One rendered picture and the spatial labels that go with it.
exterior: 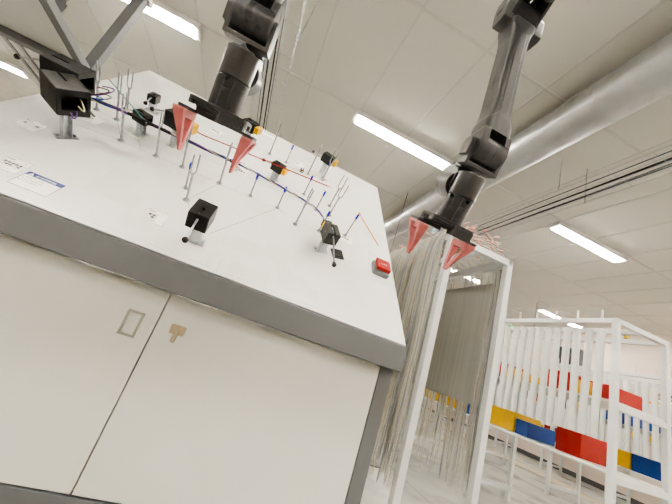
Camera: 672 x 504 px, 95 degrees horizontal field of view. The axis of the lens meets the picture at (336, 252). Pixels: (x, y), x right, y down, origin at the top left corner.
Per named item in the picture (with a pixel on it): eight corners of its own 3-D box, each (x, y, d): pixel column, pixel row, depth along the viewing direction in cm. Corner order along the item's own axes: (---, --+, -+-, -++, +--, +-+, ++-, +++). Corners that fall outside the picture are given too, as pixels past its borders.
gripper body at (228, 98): (197, 109, 58) (211, 71, 57) (249, 134, 61) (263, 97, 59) (185, 103, 52) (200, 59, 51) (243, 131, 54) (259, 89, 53)
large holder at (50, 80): (60, 111, 86) (59, 57, 78) (89, 146, 81) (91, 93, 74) (27, 108, 81) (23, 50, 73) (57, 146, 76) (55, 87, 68)
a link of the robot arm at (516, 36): (513, -12, 70) (549, 15, 72) (493, 11, 75) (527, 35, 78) (470, 146, 59) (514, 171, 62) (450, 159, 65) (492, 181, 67)
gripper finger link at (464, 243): (420, 256, 72) (439, 220, 70) (445, 268, 73) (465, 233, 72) (432, 265, 65) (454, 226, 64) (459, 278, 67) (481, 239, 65)
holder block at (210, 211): (167, 259, 67) (175, 224, 61) (190, 229, 76) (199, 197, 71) (188, 267, 68) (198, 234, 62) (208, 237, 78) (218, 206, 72)
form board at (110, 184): (-152, 143, 55) (-156, 133, 54) (149, 74, 137) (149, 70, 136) (402, 349, 84) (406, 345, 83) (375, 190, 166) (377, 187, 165)
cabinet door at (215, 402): (335, 544, 70) (381, 367, 82) (69, 497, 56) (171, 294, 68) (331, 536, 72) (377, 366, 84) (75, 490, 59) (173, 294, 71)
